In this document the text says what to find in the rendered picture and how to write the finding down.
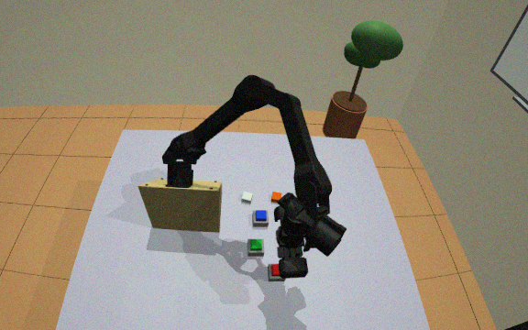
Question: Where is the red button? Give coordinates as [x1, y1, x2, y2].
[268, 264, 285, 281]

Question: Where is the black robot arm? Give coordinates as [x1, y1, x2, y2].
[162, 75, 347, 257]

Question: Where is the green button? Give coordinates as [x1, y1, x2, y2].
[247, 239, 265, 257]

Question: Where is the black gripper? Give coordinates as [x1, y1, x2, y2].
[274, 206, 309, 279]

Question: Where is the blue button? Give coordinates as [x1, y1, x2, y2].
[252, 210, 269, 227]

